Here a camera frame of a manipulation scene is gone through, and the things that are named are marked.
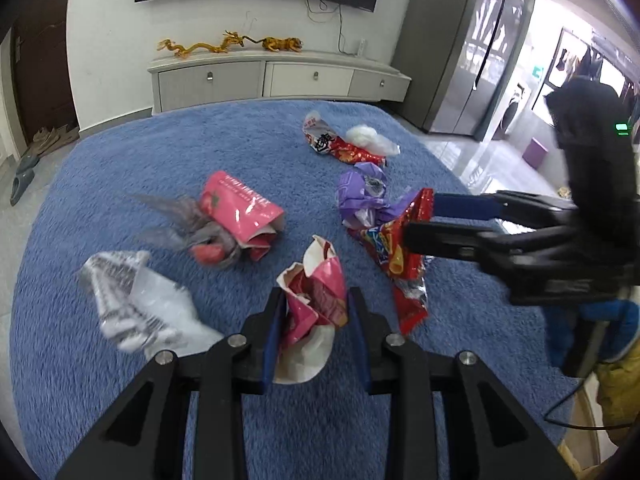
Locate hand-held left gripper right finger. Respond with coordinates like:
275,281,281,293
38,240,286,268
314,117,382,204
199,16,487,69
347,287,576,480

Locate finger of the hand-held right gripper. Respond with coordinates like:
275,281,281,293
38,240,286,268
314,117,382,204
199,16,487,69
430,190,577,227
402,222,543,273

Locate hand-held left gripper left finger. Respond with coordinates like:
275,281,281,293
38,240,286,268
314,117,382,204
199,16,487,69
55,287,288,480

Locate red foil snack wrapper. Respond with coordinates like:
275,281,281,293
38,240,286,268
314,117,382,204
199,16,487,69
350,187,435,336

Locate pink and white wrapper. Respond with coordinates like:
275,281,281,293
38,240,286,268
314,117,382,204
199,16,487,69
276,235,349,385

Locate clear plastic wrapper red print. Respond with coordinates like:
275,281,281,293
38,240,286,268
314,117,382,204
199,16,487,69
131,192,251,267

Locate red and white snack wrapper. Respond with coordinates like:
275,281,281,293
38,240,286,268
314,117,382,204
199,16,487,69
302,110,387,167

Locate person's right hand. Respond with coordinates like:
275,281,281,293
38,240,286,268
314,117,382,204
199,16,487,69
542,299,640,367

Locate purple box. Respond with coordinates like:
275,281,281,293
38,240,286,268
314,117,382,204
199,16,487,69
522,137,551,171

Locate purple snack wrapper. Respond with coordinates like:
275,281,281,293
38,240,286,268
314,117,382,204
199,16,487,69
337,162,416,231

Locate white washing machine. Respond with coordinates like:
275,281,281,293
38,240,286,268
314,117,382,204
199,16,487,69
497,82,532,138

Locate white plastic bag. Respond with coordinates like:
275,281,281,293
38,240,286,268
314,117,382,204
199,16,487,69
346,124,402,156

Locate pink snack packet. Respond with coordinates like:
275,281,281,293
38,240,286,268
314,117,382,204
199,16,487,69
199,171,286,262

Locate silver and white wrapper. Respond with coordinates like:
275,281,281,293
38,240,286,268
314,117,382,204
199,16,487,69
77,250,225,356

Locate grey refrigerator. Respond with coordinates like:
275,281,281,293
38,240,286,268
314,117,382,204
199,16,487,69
392,0,526,141

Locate yellow clothing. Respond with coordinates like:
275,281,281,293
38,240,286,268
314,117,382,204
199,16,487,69
595,342,640,461

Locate blue fluffy blanket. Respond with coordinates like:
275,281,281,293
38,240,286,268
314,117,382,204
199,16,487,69
10,99,591,480

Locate beige round container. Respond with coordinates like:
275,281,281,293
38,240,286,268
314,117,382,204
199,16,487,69
555,389,608,480

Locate gold tiger figurine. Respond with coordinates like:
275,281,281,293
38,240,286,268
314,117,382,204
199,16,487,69
261,36,304,54

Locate grey and white tv cabinet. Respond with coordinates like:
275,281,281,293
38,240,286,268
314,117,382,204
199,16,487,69
146,50,412,115

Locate beige shoes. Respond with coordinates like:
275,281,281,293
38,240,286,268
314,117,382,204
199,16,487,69
30,126,77,150

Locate gold dragon figurine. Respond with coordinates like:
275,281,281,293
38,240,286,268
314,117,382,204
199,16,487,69
157,31,251,60

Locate dark brown door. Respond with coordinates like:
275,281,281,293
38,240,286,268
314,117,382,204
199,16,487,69
10,0,78,146

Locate black wall cable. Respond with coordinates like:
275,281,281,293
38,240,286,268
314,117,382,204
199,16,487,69
306,0,352,54

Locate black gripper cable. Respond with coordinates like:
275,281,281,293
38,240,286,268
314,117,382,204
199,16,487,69
544,375,638,431

